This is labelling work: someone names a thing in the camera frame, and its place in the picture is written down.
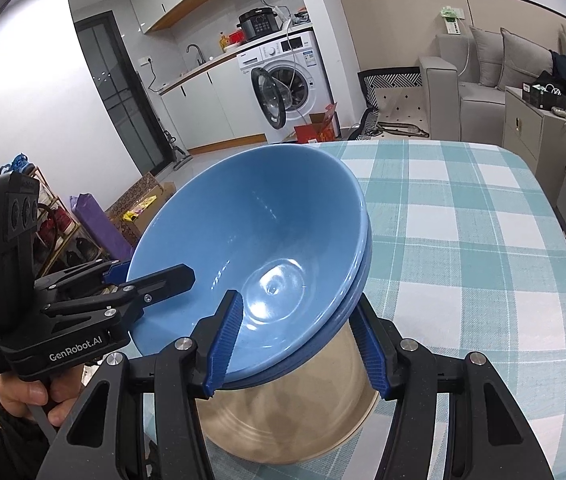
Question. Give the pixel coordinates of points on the beige plate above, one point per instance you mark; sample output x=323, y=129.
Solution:
x=288, y=420

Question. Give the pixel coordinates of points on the wooden shoe rack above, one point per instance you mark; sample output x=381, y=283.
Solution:
x=48, y=195

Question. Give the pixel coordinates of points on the black pressure cooker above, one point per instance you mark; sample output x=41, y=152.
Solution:
x=258, y=25

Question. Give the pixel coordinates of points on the dark shoe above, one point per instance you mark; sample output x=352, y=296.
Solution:
x=80, y=251

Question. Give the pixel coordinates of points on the white kitchen base cabinets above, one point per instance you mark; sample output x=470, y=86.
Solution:
x=213, y=110

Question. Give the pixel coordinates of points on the purple bag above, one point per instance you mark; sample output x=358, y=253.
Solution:
x=98, y=230

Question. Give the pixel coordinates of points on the grey side cabinet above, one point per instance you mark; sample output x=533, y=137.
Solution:
x=533, y=130

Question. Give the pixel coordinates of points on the grey pillow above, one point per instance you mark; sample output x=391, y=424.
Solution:
x=520, y=60
x=485, y=55

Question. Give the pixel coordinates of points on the white wall control panel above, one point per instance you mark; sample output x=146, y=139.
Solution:
x=452, y=22

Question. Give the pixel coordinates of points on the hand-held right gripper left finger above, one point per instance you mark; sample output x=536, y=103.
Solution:
x=225, y=340

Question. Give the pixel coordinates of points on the brown cardboard box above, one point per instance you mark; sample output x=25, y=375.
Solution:
x=155, y=210

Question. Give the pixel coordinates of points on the dark glass door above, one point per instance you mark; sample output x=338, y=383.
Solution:
x=113, y=85

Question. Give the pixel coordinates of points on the metal kitchen faucet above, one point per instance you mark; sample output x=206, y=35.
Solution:
x=201, y=57

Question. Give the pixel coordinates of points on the grey floor mop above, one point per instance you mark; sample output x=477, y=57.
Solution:
x=182, y=160

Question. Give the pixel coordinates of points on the yellow bottle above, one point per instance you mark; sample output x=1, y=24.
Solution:
x=224, y=44

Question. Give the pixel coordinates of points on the small dark case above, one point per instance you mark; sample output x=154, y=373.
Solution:
x=558, y=110

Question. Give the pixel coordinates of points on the red cardboard box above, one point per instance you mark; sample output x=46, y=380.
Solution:
x=313, y=132

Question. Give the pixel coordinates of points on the cream diamond pattern rug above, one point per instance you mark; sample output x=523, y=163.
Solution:
x=398, y=105

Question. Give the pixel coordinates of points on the yellow snack packet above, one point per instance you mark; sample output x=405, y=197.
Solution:
x=139, y=208

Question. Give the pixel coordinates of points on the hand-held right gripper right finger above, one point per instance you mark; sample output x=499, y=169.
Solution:
x=370, y=355

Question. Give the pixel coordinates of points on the blue bowl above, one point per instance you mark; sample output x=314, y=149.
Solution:
x=313, y=355
x=263, y=220
x=350, y=305

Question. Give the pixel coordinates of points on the grey sofa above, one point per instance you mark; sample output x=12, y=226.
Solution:
x=438, y=100

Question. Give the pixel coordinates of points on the person's left hand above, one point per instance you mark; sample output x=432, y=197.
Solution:
x=18, y=395

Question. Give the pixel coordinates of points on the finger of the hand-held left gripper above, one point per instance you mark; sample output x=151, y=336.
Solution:
x=173, y=277
x=115, y=274

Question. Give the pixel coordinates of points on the person's left forearm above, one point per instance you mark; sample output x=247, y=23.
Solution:
x=13, y=440

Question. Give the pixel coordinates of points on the red shoe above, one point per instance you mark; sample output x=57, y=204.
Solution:
x=58, y=224

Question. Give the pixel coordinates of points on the white wall outlet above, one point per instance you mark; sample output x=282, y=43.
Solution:
x=146, y=62

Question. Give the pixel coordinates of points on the black box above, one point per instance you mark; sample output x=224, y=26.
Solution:
x=543, y=96

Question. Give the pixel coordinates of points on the white washing machine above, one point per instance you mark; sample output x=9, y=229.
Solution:
x=313, y=85

